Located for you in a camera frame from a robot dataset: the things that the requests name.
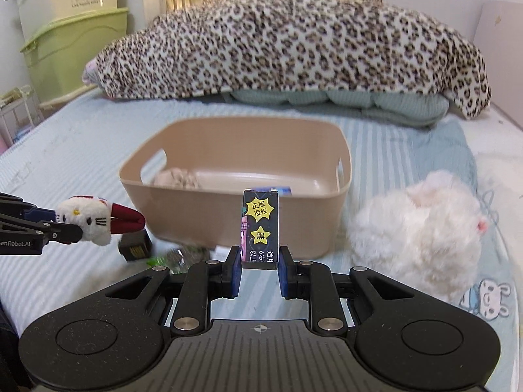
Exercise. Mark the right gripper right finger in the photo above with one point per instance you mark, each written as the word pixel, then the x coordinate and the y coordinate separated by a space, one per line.
pixel 312 282

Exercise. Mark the white wire rack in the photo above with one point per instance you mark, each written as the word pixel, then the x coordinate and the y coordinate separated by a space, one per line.
pixel 19 114

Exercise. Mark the clear bag of dried herbs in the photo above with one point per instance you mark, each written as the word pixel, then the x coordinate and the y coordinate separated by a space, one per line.
pixel 181 259

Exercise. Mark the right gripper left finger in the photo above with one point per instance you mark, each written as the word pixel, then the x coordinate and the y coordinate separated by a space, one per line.
pixel 196 289

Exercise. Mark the leopard print blanket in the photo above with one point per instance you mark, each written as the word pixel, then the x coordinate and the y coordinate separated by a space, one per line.
pixel 293 46

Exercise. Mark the white small carton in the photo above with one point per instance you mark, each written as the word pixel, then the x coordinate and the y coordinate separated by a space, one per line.
pixel 220 250

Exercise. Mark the beige plastic storage bin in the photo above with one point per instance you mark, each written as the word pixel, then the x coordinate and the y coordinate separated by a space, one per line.
pixel 231 154

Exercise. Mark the green plastic storage box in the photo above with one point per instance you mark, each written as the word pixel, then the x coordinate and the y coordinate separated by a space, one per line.
pixel 56 55

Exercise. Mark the white fluffy plush toy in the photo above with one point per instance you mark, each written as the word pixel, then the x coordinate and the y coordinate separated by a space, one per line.
pixel 427 236

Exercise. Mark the white kitty plush red bow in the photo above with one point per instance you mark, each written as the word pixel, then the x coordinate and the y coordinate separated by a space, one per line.
pixel 98 218

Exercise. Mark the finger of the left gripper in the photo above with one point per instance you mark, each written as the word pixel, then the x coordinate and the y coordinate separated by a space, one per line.
pixel 16 207
pixel 55 232

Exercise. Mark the beige cloth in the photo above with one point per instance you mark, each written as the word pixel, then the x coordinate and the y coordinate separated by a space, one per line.
pixel 176 178

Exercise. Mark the blue tissue pack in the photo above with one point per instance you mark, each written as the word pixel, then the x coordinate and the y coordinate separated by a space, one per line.
pixel 285 191

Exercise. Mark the green snack packet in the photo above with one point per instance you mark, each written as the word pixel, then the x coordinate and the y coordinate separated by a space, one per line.
pixel 162 260

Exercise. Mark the striped light blue bedsheet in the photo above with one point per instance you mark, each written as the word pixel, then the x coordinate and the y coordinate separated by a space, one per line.
pixel 80 150

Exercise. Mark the black cube box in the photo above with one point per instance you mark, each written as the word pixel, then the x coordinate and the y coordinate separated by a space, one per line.
pixel 135 246

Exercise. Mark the cartoon rabbit blanket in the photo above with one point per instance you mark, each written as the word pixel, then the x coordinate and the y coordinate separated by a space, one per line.
pixel 496 145

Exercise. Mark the light green folded quilt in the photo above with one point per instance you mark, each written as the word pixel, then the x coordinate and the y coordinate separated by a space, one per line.
pixel 406 109

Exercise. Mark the small black star-printed box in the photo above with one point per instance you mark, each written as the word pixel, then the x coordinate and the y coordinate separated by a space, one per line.
pixel 259 231

